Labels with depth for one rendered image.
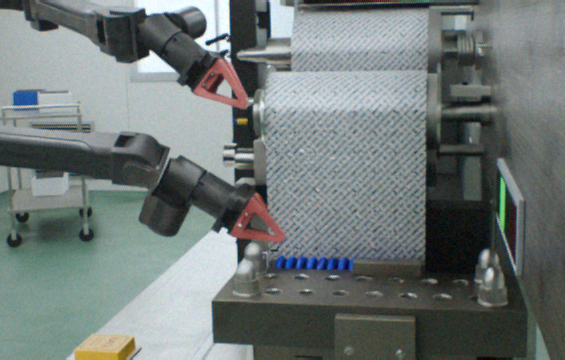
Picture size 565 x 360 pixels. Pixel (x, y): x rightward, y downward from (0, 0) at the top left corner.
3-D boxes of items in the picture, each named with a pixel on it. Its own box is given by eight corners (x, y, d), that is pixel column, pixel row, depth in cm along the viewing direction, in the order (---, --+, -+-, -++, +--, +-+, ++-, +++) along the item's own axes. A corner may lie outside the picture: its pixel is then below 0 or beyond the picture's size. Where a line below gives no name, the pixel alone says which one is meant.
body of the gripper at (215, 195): (220, 236, 122) (178, 210, 122) (236, 221, 131) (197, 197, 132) (241, 200, 120) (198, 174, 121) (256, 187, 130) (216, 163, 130)
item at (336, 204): (270, 271, 127) (266, 152, 124) (424, 275, 122) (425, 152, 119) (269, 271, 126) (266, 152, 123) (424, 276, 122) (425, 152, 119)
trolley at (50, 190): (16, 222, 638) (5, 89, 621) (92, 216, 651) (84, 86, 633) (6, 250, 551) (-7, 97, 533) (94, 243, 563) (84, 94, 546)
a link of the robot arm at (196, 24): (110, 62, 135) (104, 10, 131) (150, 45, 144) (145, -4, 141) (171, 68, 130) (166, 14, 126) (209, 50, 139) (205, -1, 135)
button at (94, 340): (93, 347, 127) (92, 332, 127) (136, 350, 126) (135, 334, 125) (74, 365, 120) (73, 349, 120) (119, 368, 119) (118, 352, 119)
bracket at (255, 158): (243, 313, 141) (237, 137, 136) (280, 315, 140) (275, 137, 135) (236, 323, 137) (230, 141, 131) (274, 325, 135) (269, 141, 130)
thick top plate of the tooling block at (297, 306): (240, 304, 124) (238, 266, 123) (514, 315, 116) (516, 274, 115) (212, 343, 109) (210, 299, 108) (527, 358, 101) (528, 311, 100)
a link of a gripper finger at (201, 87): (228, 123, 126) (182, 85, 127) (241, 122, 133) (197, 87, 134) (254, 87, 124) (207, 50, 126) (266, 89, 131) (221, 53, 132)
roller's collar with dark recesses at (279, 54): (273, 71, 156) (272, 37, 154) (304, 70, 154) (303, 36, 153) (266, 73, 149) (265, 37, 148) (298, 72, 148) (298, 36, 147)
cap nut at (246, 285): (236, 288, 112) (235, 256, 112) (262, 289, 112) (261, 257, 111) (229, 296, 109) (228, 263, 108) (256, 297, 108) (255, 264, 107)
